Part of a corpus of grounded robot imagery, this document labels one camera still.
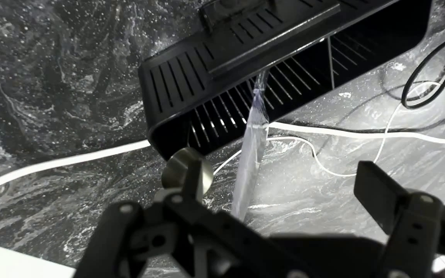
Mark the black slotted plastic rack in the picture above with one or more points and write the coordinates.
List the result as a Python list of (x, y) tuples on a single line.
[(191, 77)]

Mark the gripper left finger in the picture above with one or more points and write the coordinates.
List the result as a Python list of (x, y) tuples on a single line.
[(176, 231)]

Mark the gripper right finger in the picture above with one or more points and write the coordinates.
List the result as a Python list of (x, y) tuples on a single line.
[(411, 231)]

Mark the clear plastic cake spatula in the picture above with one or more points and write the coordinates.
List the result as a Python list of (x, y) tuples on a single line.
[(251, 154)]

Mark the silver round metal knob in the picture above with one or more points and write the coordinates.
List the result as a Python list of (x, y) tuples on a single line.
[(174, 172)]

